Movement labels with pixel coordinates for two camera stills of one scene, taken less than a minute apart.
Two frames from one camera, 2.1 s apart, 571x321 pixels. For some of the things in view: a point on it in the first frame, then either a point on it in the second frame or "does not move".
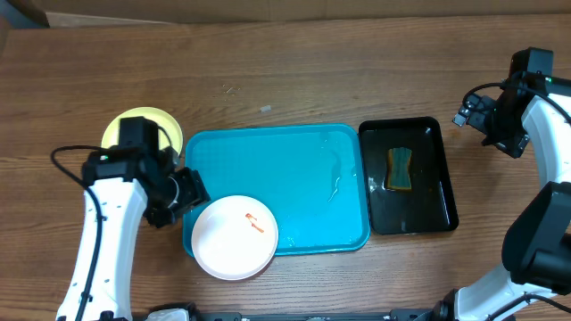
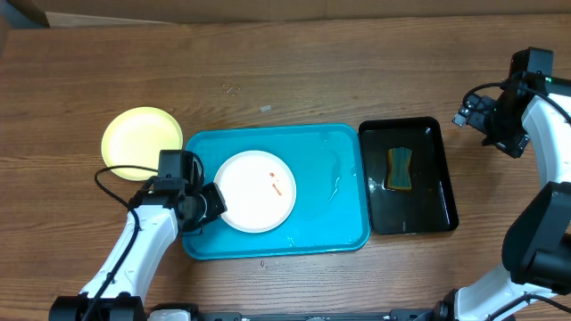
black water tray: (430, 205) does not move
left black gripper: (197, 195) → (219, 205)
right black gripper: (486, 119) does not move
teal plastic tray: (312, 177) does not move
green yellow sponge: (398, 166) does not move
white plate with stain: (234, 237) → (259, 189)
